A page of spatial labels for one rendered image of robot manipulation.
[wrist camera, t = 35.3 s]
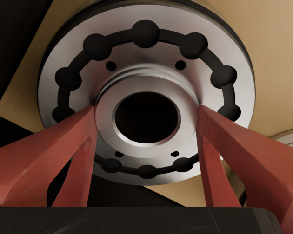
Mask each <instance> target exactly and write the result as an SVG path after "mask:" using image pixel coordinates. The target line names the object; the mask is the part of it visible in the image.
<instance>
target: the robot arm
mask: <svg viewBox="0 0 293 234"><path fill-rule="evenodd" d="M198 108H199V113H198V121H197V128H196V139H197V148H198V157H199V165H200V172H201V178H202V184H203V189H204V195H205V200H206V207H87V200H88V195H89V189H90V183H91V178H92V172H93V164H94V157H95V148H96V139H97V128H96V122H95V114H94V105H89V106H87V107H85V108H83V109H81V110H80V111H78V112H76V113H74V114H73V115H71V116H69V117H68V118H66V119H64V120H62V121H61V122H59V123H57V124H55V125H53V126H51V127H49V128H46V129H44V130H41V131H39V132H37V133H34V134H32V135H29V136H27V137H25V138H23V139H20V140H18V141H15V142H13V143H10V144H8V145H6V146H3V147H1V148H0V234H293V147H291V146H289V145H286V144H284V143H281V142H279V141H276V140H274V139H271V138H269V137H267V136H264V135H262V134H260V133H257V132H255V131H252V130H250V129H247V128H245V127H243V126H240V125H238V124H236V123H235V122H233V121H231V120H229V119H228V118H226V117H224V116H223V115H221V114H219V113H217V112H215V111H214V110H212V109H210V108H209V107H207V106H205V105H199V106H198ZM220 155H221V157H222V158H223V159H224V160H225V162H226V163H227V164H228V165H229V167H230V168H231V169H232V170H233V172H234V173H235V174H236V175H237V177H238V178H239V179H240V180H241V181H242V182H243V184H244V186H245V189H246V195H247V202H246V207H242V206H241V204H240V202H239V200H238V199H237V197H236V195H235V193H234V191H233V189H232V187H231V185H230V183H229V181H228V178H227V176H226V173H225V170H224V167H223V164H222V161H221V158H220ZM72 156H73V158H72V161H71V164H70V167H69V170H68V173H67V176H66V179H65V181H64V183H63V185H62V187H61V189H60V191H59V193H58V195H57V197H56V199H55V201H54V202H53V204H52V206H51V207H48V206H47V190H48V187H49V185H50V183H51V182H52V181H53V179H54V178H55V177H56V176H57V175H58V173H59V172H60V171H61V170H62V168H63V167H64V166H65V164H66V163H67V162H68V161H69V159H70V158H71V157H72Z"/></svg>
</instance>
